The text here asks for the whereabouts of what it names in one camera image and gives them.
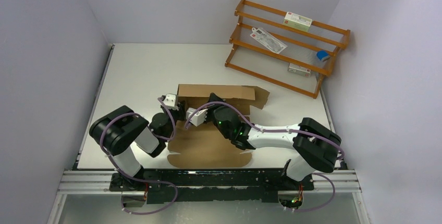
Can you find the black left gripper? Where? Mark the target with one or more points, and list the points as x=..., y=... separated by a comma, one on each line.
x=181, y=111

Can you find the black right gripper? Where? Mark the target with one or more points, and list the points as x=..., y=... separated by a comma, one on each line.
x=210, y=110

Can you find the brown cardboard box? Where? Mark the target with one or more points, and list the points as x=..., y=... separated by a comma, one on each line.
x=204, y=147

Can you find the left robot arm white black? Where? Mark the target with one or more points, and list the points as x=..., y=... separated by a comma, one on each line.
x=117, y=130

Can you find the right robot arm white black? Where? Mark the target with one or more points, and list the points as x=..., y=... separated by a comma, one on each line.
x=317, y=147

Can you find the small white box lower shelf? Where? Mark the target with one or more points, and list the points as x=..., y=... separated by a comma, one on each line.
x=299, y=70

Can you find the green white small box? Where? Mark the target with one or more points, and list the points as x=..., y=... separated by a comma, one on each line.
x=297, y=21

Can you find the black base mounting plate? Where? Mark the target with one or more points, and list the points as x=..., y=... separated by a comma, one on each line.
x=210, y=185

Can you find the clear plastic packaged item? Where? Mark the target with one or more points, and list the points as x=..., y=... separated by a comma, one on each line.
x=267, y=40

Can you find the orange wooden shelf rack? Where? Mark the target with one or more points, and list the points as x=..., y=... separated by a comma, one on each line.
x=250, y=57

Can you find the blue white eraser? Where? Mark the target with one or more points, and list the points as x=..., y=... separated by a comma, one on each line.
x=323, y=56

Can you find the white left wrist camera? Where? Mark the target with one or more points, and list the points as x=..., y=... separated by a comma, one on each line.
x=170, y=101

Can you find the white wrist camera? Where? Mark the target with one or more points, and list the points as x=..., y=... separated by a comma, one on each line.
x=195, y=117
x=170, y=101

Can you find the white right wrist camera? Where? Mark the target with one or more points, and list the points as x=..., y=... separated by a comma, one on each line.
x=195, y=117

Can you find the aluminium frame rails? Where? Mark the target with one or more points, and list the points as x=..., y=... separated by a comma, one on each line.
x=95, y=182

